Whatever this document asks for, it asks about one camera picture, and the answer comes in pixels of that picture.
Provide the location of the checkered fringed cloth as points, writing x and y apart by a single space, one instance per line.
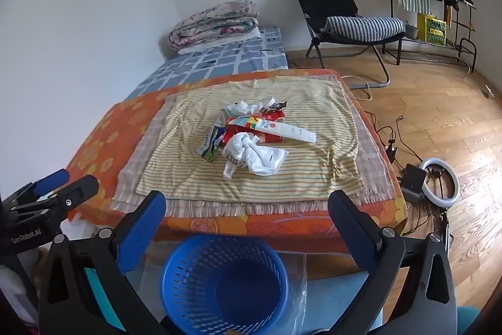
374 162

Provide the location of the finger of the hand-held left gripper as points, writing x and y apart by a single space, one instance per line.
78 194
51 181

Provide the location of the red snack wrapper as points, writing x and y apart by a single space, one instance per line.
271 115

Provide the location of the yellow striped cloth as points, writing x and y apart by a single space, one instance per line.
294 178

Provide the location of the black tripod stand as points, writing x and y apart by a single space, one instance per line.
445 229

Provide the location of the folded floral quilt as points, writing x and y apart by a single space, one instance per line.
211 25

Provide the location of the green white wrapper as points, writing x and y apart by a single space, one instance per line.
210 146

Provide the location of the blue plastic waste basket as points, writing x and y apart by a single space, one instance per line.
235 280

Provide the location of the blue checked bed sheet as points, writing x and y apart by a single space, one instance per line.
204 64

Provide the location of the light blue mat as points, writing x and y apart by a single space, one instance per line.
333 299

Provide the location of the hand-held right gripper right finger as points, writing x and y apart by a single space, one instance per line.
353 231

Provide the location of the white printed carton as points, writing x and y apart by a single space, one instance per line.
290 131

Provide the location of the white paper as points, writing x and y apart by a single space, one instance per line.
243 107

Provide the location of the white plastic bag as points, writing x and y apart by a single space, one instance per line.
255 158

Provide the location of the striped cushion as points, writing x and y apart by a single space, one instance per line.
364 27

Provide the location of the black box device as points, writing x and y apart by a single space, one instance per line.
412 178

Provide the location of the orange floral blanket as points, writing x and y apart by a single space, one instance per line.
102 138

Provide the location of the white power strip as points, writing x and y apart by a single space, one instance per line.
488 90

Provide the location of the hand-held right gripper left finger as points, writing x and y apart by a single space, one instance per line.
141 233

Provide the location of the yellow crate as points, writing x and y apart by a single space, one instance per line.
431 31

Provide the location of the dark purple wrapper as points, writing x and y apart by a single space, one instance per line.
279 105

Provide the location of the black clothes rack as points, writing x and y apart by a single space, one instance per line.
473 54

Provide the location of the black power adapter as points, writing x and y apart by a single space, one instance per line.
391 149

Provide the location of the white folded sheet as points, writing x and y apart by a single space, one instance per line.
221 44

